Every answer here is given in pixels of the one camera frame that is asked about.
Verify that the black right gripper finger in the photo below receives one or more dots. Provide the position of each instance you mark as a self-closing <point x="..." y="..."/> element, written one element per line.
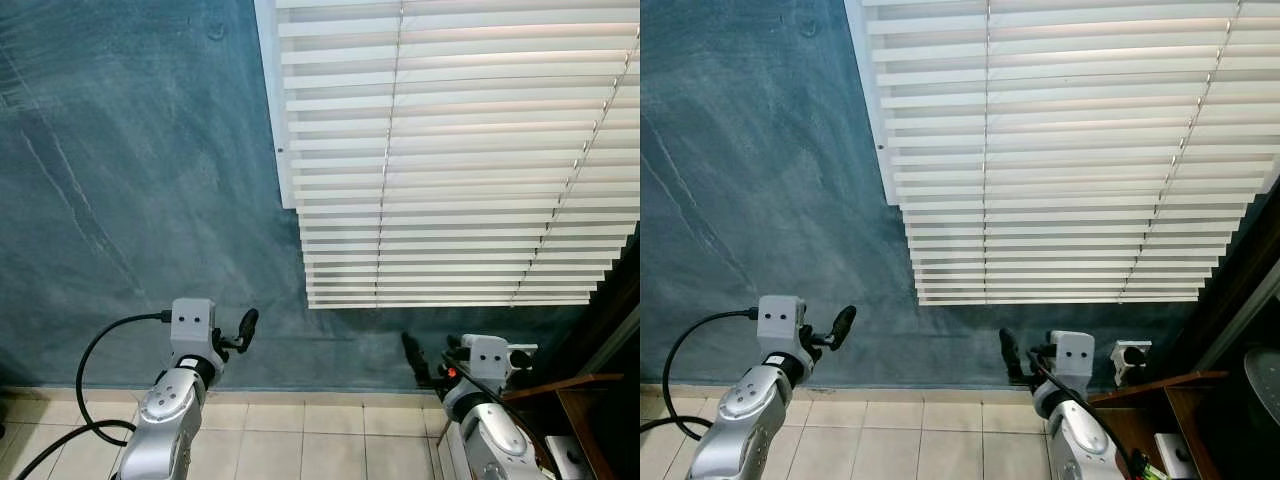
<point x="1010" y="345"/>
<point x="412" y="350"/>

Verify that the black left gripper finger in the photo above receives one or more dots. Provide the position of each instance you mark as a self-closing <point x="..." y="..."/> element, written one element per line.
<point x="844" y="322"/>
<point x="248" y="322"/>

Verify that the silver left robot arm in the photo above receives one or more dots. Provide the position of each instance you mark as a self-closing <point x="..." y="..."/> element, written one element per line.
<point x="165" y="420"/>
<point x="745" y="420"/>

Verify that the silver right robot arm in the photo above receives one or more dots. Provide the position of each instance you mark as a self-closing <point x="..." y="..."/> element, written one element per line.
<point x="1085" y="440"/>
<point x="490" y="440"/>

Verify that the brown wooden table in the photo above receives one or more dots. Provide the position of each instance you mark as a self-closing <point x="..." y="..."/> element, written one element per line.
<point x="580" y="400"/>
<point x="1180" y="395"/>

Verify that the small white box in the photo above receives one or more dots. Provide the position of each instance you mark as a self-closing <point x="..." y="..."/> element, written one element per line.
<point x="566" y="455"/>
<point x="1175" y="455"/>

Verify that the dark brown wooden furniture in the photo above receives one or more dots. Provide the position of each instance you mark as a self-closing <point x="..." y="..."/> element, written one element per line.
<point x="615" y="290"/>
<point x="1245" y="260"/>

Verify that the white venetian window blind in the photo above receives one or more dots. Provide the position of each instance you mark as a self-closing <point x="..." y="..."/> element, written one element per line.
<point x="1050" y="150"/>
<point x="450" y="150"/>

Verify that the dark grey round object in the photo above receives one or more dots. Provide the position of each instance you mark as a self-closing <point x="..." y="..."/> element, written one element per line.
<point x="1265" y="380"/>

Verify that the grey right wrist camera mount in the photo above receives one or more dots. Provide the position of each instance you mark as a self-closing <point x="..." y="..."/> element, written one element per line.
<point x="1075" y="350"/>
<point x="490" y="352"/>

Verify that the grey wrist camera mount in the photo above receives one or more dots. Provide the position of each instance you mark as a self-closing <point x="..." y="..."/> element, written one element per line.
<point x="490" y="352"/>
<point x="192" y="320"/>
<point x="780" y="318"/>
<point x="1075" y="350"/>

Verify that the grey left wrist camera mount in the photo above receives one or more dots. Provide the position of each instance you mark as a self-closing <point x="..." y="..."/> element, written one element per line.
<point x="780" y="318"/>
<point x="192" y="320"/>

